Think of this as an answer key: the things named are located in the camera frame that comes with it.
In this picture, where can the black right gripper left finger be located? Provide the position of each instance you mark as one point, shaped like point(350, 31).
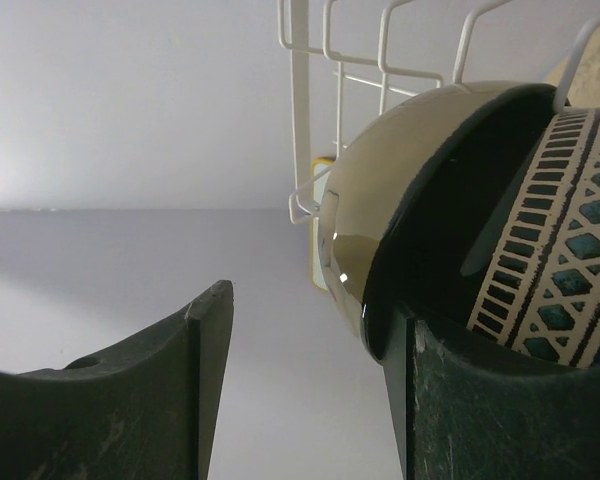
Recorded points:
point(143, 408)

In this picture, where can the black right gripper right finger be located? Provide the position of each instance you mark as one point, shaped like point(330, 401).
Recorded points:
point(465, 408)

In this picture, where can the brown patterned bowl cream inside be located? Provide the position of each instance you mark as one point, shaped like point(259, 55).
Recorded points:
point(541, 292)

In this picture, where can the black glossy bowl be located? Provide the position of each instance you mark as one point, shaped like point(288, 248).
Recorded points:
point(413, 208)

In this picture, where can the white wire dish rack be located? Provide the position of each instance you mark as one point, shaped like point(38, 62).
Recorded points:
point(293, 35)

